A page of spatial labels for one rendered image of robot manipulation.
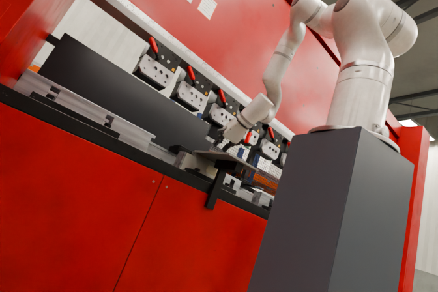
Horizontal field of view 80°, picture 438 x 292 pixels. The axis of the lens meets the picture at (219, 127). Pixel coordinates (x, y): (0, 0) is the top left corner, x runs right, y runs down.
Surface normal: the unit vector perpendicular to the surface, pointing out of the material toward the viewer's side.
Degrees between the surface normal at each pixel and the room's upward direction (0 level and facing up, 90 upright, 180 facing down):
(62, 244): 90
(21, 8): 90
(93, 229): 90
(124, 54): 90
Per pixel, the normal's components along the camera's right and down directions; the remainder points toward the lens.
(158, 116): 0.61, -0.03
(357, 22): -0.78, 0.19
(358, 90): -0.46, -0.44
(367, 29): -0.63, 0.11
